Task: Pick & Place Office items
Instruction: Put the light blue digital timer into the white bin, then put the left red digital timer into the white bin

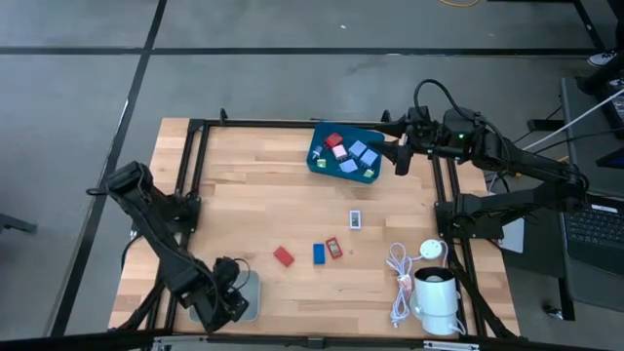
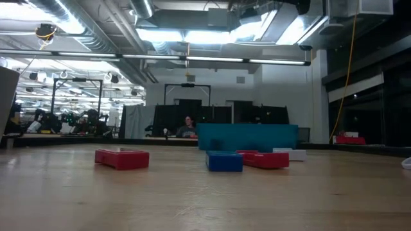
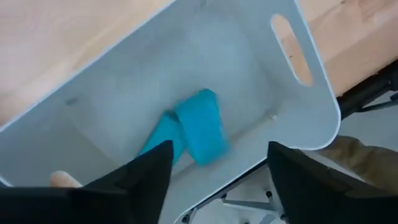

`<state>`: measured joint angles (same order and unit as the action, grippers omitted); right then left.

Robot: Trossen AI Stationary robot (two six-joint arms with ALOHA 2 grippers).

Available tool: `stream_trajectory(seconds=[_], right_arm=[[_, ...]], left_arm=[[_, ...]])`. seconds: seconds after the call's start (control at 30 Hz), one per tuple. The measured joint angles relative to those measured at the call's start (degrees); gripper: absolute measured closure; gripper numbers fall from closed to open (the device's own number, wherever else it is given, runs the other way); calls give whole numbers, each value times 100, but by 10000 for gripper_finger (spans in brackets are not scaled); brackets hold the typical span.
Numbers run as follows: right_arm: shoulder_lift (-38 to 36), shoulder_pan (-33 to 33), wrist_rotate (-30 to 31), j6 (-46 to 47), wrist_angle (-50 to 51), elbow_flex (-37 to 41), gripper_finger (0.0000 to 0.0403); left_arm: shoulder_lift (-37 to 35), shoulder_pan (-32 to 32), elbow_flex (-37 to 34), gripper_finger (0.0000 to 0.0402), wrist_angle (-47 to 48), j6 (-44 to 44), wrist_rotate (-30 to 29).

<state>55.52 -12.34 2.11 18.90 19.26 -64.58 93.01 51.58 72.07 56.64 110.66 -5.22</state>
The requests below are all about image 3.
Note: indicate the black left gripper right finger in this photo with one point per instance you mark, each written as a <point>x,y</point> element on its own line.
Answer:
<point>304,193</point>

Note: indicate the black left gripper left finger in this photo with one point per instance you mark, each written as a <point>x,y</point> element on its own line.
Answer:
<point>140,186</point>

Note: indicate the teal charger block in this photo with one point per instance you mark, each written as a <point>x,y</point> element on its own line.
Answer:
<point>164,133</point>
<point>202,127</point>

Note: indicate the grey metal table leg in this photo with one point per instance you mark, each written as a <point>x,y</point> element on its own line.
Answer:
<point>248,205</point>

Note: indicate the person's leg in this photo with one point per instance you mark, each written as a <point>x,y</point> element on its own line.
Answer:
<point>367,161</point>

